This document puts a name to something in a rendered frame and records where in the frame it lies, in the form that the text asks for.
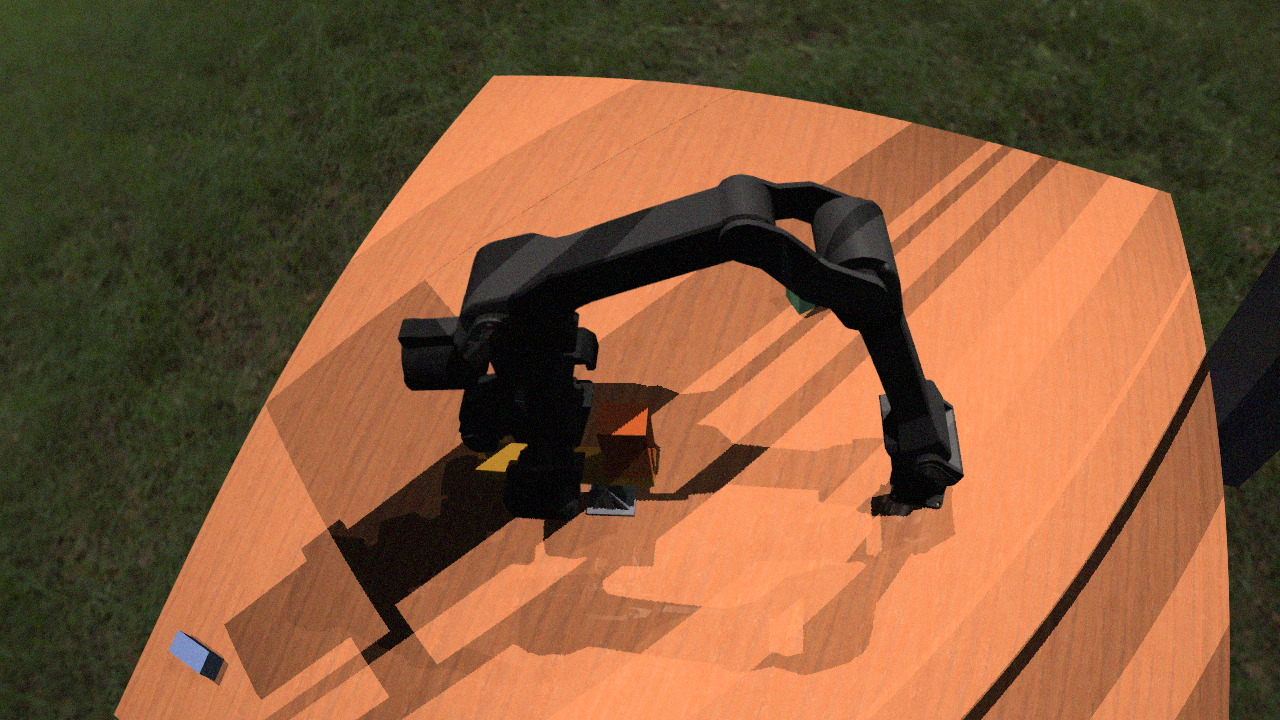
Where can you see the green cube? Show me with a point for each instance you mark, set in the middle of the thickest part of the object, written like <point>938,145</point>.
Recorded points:
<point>800,305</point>

